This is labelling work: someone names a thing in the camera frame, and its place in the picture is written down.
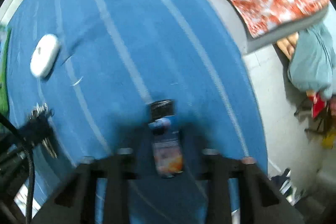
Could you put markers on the small bottle with black cap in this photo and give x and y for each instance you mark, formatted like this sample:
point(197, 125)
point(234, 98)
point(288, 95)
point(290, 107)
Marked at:
point(166, 145)

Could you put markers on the light blue cloth bundle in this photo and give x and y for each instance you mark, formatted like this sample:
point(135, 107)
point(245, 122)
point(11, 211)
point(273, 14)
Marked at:
point(312, 64)

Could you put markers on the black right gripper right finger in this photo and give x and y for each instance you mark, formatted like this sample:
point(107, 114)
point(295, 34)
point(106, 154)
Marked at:
point(259, 199)

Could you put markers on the blue cardboard box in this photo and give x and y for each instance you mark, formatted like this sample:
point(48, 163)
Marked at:
point(5, 38)

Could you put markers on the white computer mouse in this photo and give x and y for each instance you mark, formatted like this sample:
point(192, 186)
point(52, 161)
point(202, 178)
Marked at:
point(44, 56)

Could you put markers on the black key bunch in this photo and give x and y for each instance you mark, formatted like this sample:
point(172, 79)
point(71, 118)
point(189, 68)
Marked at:
point(38, 130)

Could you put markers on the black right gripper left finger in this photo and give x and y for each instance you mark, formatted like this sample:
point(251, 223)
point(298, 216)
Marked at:
point(74, 200)

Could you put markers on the red cloth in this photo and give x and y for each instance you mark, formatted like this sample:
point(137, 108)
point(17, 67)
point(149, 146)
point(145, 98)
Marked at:
point(318, 104)

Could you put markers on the blue striped tablecloth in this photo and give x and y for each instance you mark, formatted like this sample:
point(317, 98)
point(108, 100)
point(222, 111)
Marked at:
point(116, 57)

